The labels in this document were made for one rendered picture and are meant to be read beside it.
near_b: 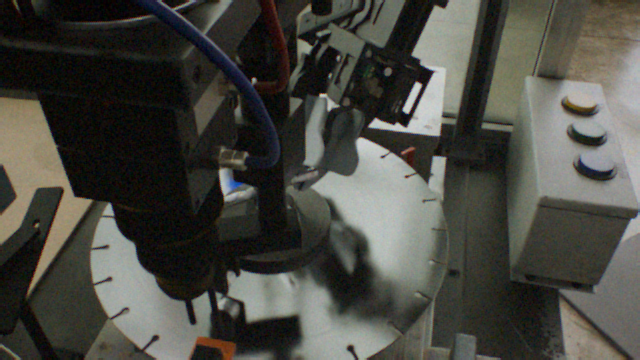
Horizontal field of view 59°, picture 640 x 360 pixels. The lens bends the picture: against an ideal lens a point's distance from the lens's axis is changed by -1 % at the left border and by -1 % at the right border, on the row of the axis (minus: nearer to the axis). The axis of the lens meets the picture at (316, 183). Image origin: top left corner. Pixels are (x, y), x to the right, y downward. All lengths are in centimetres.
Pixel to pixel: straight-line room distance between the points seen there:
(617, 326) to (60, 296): 144
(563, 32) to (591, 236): 31
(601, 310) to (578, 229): 109
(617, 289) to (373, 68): 152
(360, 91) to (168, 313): 24
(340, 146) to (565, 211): 31
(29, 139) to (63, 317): 41
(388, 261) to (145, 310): 21
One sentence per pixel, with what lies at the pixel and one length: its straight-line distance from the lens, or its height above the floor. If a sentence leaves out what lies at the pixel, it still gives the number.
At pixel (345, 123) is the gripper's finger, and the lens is 52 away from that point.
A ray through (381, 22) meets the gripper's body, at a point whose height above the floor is 114.
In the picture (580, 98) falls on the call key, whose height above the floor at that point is 91.
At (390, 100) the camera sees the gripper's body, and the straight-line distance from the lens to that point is 46.
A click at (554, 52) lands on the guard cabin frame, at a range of 91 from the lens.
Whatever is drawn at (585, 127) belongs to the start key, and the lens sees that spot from 81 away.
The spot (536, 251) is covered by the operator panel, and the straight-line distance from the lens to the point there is 76.
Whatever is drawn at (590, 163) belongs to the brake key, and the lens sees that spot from 75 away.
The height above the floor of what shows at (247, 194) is 100.
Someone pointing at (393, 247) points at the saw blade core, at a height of 95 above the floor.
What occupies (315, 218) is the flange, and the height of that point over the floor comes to 96.
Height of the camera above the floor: 133
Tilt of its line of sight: 41 degrees down
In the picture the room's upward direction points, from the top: straight up
